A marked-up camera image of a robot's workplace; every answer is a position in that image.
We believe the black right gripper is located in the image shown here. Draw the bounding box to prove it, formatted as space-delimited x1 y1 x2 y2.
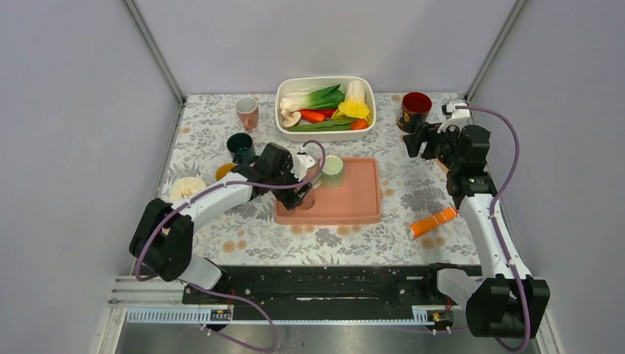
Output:
402 118 463 171

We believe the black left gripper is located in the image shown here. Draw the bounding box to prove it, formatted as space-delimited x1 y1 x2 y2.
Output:
270 159 312 209

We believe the small pink mug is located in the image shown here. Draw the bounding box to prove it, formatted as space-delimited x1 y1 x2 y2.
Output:
298 189 316 210

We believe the black mug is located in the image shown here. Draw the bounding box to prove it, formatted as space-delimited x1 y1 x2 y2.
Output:
396 92 433 133

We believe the light green mug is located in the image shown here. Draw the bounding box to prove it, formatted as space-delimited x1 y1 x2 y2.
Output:
312 155 345 190

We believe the dark teal mug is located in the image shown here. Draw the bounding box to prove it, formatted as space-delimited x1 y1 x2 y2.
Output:
226 133 256 164

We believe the blue patterned mug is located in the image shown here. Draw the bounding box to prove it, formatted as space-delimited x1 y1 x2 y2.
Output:
215 163 237 181

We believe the large pink mug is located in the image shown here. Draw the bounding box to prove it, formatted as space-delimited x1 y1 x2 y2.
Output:
235 97 259 131

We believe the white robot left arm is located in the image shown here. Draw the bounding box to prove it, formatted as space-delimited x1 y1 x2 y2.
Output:
129 143 324 303

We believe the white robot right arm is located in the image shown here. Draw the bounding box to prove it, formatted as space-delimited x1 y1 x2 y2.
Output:
402 124 551 339

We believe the pink rectangular tray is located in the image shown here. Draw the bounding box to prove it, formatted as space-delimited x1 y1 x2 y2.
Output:
274 157 382 226

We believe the yellow napa cabbage toy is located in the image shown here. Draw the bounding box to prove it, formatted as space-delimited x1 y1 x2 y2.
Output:
331 80 373 125

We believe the mushroom toy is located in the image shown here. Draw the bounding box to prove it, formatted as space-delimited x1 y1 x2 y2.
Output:
280 109 301 129

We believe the floral tablecloth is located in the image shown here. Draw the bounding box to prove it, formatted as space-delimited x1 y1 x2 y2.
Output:
158 93 479 266

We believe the orange white marker box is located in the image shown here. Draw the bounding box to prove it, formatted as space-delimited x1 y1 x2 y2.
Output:
408 207 459 239

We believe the green bok choy toy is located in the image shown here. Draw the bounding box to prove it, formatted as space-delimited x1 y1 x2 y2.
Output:
279 85 345 112

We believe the white rectangular basin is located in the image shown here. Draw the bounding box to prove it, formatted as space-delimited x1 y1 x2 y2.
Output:
275 76 377 142

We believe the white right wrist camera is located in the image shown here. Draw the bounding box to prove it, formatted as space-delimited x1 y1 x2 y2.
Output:
437 100 471 133

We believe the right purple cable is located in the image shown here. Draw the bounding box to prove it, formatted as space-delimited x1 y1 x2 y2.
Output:
454 105 532 354

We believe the purple cable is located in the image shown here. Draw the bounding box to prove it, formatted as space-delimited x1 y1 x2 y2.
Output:
133 139 328 354
454 105 532 354

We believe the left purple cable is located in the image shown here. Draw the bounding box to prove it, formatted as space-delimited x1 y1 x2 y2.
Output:
133 139 328 354

